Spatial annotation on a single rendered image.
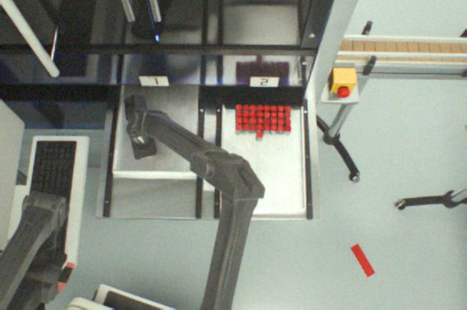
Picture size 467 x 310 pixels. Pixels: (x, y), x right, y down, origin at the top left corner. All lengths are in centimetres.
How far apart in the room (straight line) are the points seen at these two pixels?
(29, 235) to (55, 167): 72
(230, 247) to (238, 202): 10
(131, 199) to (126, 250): 90
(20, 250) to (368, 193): 188
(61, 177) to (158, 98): 42
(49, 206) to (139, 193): 52
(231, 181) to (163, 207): 63
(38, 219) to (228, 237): 38
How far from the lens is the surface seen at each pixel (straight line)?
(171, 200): 156
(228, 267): 102
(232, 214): 97
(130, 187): 159
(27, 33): 127
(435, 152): 274
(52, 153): 176
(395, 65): 175
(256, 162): 158
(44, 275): 120
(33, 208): 109
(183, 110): 165
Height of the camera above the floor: 239
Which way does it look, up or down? 69 degrees down
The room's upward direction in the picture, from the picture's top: straight up
